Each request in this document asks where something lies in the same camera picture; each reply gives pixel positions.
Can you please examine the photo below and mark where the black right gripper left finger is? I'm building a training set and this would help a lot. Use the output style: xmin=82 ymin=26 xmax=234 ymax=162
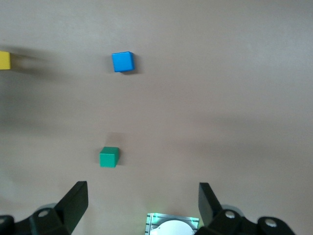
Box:
xmin=0 ymin=181 xmax=89 ymax=235

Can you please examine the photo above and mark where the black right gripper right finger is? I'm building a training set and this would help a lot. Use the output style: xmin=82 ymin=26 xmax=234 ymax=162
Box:
xmin=198 ymin=182 xmax=297 ymax=235

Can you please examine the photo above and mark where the blue wooden block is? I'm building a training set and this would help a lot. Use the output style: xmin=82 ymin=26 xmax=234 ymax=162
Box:
xmin=112 ymin=51 xmax=135 ymax=73

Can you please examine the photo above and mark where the green wooden block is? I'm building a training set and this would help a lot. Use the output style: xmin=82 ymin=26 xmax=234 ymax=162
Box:
xmin=99 ymin=146 xmax=120 ymax=168

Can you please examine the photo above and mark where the brown table cover sheet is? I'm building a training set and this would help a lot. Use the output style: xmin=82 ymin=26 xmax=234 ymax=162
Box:
xmin=0 ymin=0 xmax=313 ymax=235

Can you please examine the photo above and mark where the yellow wooden block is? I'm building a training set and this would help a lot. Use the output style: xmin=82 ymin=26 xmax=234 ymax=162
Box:
xmin=0 ymin=51 xmax=12 ymax=71

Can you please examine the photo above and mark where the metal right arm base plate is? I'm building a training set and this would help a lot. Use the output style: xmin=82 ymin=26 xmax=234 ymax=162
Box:
xmin=146 ymin=212 xmax=200 ymax=235

